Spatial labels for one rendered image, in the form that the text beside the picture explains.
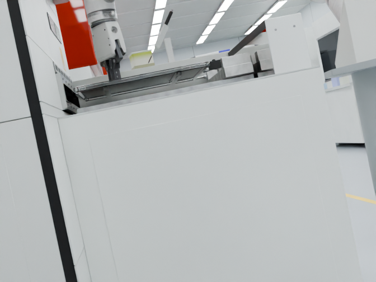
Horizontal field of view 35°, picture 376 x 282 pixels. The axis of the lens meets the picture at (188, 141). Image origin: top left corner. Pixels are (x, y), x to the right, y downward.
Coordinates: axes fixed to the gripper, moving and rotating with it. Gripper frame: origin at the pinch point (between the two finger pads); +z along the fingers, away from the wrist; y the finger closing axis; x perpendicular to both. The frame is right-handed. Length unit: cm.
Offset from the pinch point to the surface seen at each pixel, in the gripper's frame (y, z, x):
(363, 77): -42, 15, -56
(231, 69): -26.3, 5.4, -20.5
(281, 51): -46, 5, -19
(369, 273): 9, 93, -108
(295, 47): -48, 4, -22
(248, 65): -29.0, 5.3, -24.7
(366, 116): -41, 26, -56
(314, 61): 497, -47, -714
